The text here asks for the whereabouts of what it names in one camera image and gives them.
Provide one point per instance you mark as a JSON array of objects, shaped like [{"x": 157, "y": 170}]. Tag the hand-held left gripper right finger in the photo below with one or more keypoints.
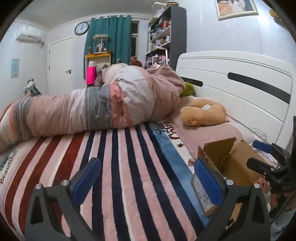
[{"x": 208, "y": 183}]

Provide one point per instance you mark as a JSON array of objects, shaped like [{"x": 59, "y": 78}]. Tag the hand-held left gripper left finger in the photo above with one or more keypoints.
[{"x": 85, "y": 183}]

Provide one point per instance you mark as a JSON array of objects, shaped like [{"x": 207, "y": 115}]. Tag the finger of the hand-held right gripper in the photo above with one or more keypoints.
[
  {"x": 262, "y": 145},
  {"x": 259, "y": 165}
]

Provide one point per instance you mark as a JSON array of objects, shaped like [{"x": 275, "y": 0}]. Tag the brown cardboard box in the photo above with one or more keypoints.
[{"x": 238, "y": 162}]

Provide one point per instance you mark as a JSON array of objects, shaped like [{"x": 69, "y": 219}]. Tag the person's right hand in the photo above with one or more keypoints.
[{"x": 274, "y": 201}]

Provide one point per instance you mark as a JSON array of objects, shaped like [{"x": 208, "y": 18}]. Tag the pink polka dot fabric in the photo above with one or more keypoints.
[{"x": 264, "y": 184}]

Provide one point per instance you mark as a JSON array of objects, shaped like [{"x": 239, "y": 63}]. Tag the pink ribbed pillow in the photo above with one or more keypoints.
[{"x": 208, "y": 136}]

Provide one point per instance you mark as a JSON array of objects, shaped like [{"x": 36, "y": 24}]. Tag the striped plush blanket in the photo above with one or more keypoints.
[{"x": 129, "y": 166}]

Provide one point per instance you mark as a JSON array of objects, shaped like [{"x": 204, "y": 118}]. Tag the tan plush toy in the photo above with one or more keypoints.
[{"x": 203, "y": 115}]

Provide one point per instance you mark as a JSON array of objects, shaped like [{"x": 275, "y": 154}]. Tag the white headboard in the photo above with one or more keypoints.
[{"x": 242, "y": 69}]

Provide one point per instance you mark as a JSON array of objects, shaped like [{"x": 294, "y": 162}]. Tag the pink and grey duvet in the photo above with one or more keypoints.
[{"x": 97, "y": 104}]

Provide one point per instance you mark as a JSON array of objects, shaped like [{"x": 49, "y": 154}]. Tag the bright pink bag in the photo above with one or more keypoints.
[{"x": 91, "y": 75}]

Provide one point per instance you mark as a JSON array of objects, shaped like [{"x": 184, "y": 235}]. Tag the white door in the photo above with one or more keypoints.
[{"x": 60, "y": 67}]

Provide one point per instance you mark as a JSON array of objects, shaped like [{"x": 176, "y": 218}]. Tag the yellow shelf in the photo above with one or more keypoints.
[{"x": 98, "y": 55}]

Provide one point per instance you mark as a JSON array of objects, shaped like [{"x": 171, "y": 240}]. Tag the reddish brown plush toy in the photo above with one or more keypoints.
[{"x": 136, "y": 62}]

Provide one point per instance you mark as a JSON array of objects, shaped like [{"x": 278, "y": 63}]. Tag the dark bookshelf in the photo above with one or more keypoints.
[{"x": 178, "y": 34}]

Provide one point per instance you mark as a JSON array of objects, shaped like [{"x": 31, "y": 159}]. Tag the glass display case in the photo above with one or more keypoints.
[{"x": 100, "y": 44}]

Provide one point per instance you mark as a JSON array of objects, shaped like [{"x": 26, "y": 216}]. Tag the teal curtain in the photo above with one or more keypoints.
[{"x": 118, "y": 39}]

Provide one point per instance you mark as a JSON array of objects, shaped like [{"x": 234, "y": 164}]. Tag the window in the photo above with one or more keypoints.
[{"x": 134, "y": 40}]

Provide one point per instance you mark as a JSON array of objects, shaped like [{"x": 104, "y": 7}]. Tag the white air conditioner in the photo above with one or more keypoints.
[{"x": 29, "y": 34}]

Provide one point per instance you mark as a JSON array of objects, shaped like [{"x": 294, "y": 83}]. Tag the light blue wall poster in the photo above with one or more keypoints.
[{"x": 15, "y": 68}]

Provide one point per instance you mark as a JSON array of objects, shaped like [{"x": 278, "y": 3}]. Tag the framed wall picture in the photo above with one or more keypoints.
[{"x": 235, "y": 8}]

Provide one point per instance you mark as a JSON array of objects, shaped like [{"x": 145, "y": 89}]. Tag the round wall clock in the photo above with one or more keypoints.
[{"x": 81, "y": 28}]

